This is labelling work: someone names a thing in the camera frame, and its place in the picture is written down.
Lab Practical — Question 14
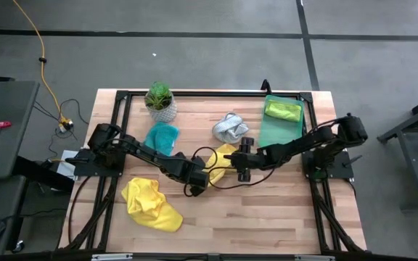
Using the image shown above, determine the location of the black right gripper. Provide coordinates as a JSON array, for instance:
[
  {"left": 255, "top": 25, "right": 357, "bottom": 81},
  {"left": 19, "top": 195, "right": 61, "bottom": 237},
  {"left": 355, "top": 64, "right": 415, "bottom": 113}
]
[{"left": 224, "top": 136, "right": 270, "bottom": 182}]

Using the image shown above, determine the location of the yellow microfiber towel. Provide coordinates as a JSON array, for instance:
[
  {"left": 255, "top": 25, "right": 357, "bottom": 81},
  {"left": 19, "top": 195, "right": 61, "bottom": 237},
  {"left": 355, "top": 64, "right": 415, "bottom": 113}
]
[
  {"left": 203, "top": 144, "right": 239, "bottom": 188},
  {"left": 120, "top": 176, "right": 184, "bottom": 233}
]

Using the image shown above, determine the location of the grey microfiber towel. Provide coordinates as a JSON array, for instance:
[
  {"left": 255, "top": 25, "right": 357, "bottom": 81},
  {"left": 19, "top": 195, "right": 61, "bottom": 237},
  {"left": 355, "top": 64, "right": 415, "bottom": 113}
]
[{"left": 211, "top": 111, "right": 250, "bottom": 145}]

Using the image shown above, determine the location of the lime green microfiber towel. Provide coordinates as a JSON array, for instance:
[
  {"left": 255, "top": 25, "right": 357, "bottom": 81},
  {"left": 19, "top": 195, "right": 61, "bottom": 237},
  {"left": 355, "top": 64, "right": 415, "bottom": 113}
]
[{"left": 264, "top": 100, "right": 303, "bottom": 123}]

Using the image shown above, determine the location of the teal microfiber towel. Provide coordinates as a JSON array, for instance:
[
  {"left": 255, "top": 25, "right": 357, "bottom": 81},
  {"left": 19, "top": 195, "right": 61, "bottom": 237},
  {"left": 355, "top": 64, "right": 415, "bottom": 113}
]
[{"left": 143, "top": 121, "right": 180, "bottom": 157}]

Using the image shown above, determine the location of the translucent green plastic bin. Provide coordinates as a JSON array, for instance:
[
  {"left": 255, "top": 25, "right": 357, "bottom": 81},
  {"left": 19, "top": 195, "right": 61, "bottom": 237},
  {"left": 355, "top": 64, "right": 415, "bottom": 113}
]
[{"left": 258, "top": 94, "right": 306, "bottom": 149}]

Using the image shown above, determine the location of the succulent in patterned white pot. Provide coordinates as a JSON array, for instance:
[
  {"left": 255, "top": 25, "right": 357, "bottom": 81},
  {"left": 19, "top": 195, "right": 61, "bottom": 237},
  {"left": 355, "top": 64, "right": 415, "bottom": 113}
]
[{"left": 144, "top": 81, "right": 178, "bottom": 123}]

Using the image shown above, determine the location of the white box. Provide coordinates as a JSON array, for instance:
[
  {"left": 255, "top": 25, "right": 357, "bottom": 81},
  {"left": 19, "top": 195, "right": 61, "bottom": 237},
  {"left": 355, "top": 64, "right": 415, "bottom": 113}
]
[{"left": 55, "top": 150, "right": 78, "bottom": 181}]

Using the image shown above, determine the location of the black equipment box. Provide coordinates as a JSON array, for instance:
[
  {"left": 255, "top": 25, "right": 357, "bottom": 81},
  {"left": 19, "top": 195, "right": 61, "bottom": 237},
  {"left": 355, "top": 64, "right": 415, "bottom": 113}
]
[{"left": 12, "top": 155, "right": 75, "bottom": 193}]

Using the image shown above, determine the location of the grey metal bench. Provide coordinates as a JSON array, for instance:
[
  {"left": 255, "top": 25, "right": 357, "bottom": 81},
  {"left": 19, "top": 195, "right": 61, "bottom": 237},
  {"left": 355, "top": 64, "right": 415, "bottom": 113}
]
[{"left": 377, "top": 90, "right": 418, "bottom": 213}]

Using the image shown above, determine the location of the dark grey side table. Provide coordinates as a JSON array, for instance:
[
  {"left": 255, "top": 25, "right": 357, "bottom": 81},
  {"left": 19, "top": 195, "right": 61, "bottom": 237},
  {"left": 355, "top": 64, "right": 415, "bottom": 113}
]
[{"left": 0, "top": 80, "right": 40, "bottom": 182}]

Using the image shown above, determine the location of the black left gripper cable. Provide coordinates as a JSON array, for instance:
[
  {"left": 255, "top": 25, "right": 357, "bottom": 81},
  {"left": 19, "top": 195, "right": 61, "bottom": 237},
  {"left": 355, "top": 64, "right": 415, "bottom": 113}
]
[{"left": 183, "top": 146, "right": 219, "bottom": 199}]

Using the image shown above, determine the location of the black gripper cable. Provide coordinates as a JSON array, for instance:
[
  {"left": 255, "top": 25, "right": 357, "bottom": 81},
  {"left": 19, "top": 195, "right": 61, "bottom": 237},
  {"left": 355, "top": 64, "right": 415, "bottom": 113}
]
[
  {"left": 208, "top": 165, "right": 279, "bottom": 191},
  {"left": 183, "top": 146, "right": 219, "bottom": 199}
]

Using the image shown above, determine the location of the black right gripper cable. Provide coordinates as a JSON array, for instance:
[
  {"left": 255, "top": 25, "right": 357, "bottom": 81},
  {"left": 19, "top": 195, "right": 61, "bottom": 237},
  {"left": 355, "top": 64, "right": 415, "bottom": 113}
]
[{"left": 208, "top": 165, "right": 279, "bottom": 191}]

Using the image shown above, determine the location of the black aluminium table frame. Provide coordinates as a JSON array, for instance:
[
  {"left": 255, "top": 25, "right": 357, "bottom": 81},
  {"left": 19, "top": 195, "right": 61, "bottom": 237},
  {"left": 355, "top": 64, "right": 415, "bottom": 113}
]
[{"left": 58, "top": 89, "right": 368, "bottom": 254}]

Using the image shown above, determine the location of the black bracket stand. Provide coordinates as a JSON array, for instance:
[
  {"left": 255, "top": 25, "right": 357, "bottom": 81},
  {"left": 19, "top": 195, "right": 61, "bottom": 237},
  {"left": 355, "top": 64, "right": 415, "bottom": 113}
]
[{"left": 260, "top": 78, "right": 274, "bottom": 96}]

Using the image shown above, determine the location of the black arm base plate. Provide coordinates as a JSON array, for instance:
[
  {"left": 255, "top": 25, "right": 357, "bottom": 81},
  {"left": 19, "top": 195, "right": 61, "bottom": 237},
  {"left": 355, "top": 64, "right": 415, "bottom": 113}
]
[
  {"left": 301, "top": 150, "right": 355, "bottom": 181},
  {"left": 73, "top": 147, "right": 126, "bottom": 178}
]

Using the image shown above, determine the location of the silver metal bracket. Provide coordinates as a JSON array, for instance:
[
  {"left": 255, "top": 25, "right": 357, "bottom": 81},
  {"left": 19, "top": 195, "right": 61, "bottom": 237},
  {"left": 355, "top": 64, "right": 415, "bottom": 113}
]
[
  {"left": 91, "top": 253, "right": 134, "bottom": 261},
  {"left": 295, "top": 255, "right": 335, "bottom": 261}
]

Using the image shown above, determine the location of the thin black floor cable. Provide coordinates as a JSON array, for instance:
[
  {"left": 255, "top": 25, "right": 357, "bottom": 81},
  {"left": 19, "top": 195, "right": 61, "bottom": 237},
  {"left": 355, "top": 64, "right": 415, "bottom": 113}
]
[{"left": 33, "top": 98, "right": 90, "bottom": 160}]

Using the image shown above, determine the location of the yellow cable plug connector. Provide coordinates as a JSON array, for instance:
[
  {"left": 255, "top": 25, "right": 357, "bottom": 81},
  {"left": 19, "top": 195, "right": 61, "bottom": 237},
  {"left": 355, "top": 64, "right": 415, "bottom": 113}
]
[{"left": 57, "top": 116, "right": 75, "bottom": 133}]

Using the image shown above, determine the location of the yellow extension cable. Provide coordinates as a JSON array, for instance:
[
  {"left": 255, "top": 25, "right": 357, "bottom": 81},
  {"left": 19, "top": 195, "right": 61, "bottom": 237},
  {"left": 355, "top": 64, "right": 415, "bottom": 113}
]
[{"left": 12, "top": 0, "right": 67, "bottom": 123}]

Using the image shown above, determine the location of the red-handled hex key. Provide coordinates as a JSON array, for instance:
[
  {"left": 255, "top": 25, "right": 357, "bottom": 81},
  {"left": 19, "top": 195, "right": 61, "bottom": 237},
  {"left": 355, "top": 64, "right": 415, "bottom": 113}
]
[{"left": 0, "top": 120, "right": 13, "bottom": 152}]

